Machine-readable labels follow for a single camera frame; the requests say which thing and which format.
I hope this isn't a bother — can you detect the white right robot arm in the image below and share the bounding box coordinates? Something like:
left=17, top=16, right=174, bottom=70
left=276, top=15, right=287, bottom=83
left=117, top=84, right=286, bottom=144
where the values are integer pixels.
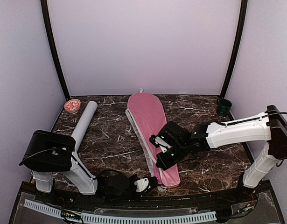
left=149, top=105, right=287, bottom=203

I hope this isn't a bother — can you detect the white cable duct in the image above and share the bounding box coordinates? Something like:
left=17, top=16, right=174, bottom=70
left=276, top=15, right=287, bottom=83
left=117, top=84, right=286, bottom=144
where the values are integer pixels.
left=23, top=199, right=217, bottom=224

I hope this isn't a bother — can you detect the black frame post left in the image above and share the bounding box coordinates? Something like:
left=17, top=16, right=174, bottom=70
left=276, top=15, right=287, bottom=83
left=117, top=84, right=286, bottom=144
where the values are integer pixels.
left=40, top=0, right=70, bottom=100

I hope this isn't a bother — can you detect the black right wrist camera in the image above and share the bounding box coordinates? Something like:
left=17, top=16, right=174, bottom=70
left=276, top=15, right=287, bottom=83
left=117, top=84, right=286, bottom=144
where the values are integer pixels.
left=157, top=121, right=190, bottom=147

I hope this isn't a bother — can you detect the white shuttlecock tube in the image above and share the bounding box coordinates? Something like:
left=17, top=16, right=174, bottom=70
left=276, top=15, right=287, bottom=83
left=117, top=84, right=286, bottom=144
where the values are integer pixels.
left=71, top=101, right=98, bottom=153

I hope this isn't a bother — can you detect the red patterned bowl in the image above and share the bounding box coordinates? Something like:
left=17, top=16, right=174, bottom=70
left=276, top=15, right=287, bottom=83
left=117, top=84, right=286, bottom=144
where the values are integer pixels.
left=64, top=99, right=81, bottom=114

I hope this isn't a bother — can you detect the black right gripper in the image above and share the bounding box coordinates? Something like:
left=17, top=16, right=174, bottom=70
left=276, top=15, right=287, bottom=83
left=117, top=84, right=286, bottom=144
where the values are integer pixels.
left=156, top=142, right=189, bottom=171

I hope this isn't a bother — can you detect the pink racket bag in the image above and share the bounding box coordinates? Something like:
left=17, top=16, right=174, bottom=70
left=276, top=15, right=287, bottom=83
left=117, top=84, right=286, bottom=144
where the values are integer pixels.
left=125, top=91, right=181, bottom=191

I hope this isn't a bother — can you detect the black frame post right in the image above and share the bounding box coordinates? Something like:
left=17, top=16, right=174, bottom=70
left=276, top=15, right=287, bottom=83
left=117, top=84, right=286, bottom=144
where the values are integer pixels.
left=220, top=0, right=248, bottom=98

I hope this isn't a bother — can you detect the black frame post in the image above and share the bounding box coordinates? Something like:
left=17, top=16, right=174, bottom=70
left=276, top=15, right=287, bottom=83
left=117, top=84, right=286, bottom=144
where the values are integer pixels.
left=40, top=0, right=70, bottom=100
left=220, top=0, right=248, bottom=98

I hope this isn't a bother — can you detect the black table front rail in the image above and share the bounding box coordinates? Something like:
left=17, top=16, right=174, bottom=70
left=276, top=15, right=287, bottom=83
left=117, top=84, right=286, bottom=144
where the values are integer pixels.
left=52, top=191, right=251, bottom=214

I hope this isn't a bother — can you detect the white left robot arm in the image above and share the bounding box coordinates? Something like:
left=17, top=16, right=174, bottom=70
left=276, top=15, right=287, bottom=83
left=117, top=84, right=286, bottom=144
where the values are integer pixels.
left=19, top=130, right=159, bottom=203

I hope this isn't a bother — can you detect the dark green mug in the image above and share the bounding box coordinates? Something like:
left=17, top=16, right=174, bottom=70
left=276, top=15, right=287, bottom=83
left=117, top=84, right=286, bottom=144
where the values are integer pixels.
left=216, top=98, right=232, bottom=117

